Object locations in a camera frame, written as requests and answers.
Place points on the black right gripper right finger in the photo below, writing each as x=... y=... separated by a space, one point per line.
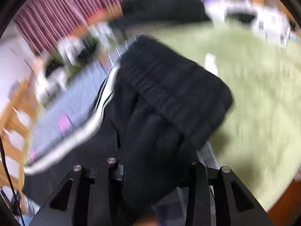
x=234 y=203

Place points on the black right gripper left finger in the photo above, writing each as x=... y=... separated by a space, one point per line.
x=86 y=196

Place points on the black pants with white stripe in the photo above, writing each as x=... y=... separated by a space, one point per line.
x=164 y=108

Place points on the light green fuzzy blanket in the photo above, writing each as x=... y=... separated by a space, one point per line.
x=260 y=137

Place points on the grey checkered bed sheet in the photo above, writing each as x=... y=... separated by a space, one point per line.
x=74 y=117

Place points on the white green spotted quilt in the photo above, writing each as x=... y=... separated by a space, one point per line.
x=55 y=69

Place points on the red striped curtain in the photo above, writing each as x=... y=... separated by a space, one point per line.
x=43 y=22

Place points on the white spotted pillow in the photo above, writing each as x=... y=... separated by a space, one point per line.
x=264 y=21

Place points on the black clothes pile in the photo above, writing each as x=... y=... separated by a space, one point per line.
x=145 y=11

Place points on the wooden bed frame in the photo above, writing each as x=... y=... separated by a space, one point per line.
x=23 y=111

